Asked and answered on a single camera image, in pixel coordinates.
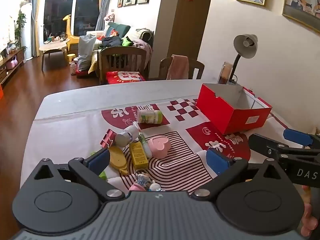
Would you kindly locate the green potted plant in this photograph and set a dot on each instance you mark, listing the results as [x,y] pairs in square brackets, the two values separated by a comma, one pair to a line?
[20,27]

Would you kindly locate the small yellow stool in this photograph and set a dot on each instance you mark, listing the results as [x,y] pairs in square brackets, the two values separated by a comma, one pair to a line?
[70,57]

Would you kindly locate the green and white pen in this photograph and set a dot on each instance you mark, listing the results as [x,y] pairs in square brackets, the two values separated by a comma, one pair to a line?
[143,140]

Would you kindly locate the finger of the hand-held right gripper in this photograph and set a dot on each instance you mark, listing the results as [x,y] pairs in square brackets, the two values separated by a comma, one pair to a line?
[297,136]
[262,142]

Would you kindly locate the light wooden coffee table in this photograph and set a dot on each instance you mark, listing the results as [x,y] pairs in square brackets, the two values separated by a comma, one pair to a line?
[53,46]

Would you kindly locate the wooden door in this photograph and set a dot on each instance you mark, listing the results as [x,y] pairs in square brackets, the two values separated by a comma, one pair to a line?
[187,25]

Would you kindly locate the toothpick jar with green lid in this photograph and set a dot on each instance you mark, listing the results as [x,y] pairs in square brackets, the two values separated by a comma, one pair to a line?
[150,116]

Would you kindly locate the red rice bag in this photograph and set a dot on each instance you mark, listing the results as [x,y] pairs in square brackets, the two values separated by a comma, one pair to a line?
[125,77]

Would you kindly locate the small bottle on floor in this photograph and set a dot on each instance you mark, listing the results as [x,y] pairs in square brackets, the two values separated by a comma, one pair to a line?
[73,68]

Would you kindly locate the green cloth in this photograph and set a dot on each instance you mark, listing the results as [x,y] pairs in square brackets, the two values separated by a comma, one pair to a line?
[127,42]

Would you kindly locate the white standing air conditioner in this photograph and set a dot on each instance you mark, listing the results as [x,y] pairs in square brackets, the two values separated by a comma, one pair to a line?
[26,30]

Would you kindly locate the grey plastic bag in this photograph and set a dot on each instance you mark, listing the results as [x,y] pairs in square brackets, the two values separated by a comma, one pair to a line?
[86,52]

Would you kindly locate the small white toy figure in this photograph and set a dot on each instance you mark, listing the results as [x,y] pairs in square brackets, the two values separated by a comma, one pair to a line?
[155,187]

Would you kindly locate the wooden media cabinet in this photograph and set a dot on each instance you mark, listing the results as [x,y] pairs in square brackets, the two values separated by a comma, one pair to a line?
[10,75]

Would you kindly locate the green plastic toy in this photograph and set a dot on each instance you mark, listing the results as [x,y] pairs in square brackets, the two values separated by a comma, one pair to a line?
[102,174]

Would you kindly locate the yellow giraffe toy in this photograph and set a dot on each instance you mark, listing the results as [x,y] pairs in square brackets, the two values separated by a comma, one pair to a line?
[67,22]

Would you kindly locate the pink towel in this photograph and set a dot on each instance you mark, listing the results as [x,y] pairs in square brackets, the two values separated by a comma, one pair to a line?
[177,67]

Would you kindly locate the gold framed figure picture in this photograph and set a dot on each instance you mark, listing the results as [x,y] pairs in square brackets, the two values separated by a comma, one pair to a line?
[302,0]

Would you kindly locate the person's right hand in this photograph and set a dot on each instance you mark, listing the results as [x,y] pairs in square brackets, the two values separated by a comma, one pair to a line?
[308,220]

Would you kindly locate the red and white printed tablecloth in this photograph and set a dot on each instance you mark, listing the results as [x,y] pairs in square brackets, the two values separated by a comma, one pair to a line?
[180,140]

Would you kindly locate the white bottle with silver cap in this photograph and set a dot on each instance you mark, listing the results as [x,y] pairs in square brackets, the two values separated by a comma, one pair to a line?
[125,136]

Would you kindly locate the red cardboard shoe box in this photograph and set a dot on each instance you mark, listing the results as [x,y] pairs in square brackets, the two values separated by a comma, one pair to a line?
[225,115]

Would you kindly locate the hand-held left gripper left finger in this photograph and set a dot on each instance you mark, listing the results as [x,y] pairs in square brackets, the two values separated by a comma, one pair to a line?
[98,160]

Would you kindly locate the pink heart-shaped box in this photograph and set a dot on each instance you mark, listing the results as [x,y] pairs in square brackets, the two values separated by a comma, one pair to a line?
[160,146]

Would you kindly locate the yellow carton box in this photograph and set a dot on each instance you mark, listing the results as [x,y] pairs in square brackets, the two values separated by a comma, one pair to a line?
[138,155]

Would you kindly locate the red binder clip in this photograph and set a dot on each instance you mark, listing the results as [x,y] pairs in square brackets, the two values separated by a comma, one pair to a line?
[107,136]

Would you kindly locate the pink and blue toy figure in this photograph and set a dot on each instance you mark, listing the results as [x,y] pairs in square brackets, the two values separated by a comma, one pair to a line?
[138,187]

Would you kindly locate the sofa with green cushions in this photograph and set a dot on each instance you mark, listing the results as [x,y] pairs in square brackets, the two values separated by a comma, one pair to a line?
[120,27]

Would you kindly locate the yellow wooden castanet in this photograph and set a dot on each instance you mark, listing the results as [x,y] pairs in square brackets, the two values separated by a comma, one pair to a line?
[117,158]

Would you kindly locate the grey desk lamp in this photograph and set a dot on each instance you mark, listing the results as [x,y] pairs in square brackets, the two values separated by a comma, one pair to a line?
[246,45]

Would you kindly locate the glass tumbler with brown contents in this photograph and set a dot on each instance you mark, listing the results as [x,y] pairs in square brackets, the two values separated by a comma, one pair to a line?
[225,72]

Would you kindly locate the black clothes pile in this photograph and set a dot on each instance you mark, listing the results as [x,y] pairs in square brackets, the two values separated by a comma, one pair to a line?
[110,42]

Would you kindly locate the pink round ornament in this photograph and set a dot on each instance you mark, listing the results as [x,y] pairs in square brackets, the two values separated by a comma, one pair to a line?
[11,63]

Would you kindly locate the blue and yellow curtain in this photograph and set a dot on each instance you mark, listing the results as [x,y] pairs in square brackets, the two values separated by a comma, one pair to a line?
[36,17]
[103,2]

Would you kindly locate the glass balcony door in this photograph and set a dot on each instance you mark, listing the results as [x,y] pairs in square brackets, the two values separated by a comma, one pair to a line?
[57,12]

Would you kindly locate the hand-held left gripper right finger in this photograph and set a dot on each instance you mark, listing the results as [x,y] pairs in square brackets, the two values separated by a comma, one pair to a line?
[220,161]

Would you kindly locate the wooden slatted dining chair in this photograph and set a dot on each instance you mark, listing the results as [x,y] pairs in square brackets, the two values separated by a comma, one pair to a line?
[120,51]

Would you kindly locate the pink clothes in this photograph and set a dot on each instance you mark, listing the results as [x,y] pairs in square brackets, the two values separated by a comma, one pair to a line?
[143,46]

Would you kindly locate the orange printed box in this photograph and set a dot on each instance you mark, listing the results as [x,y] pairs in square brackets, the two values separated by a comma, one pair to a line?
[1,92]

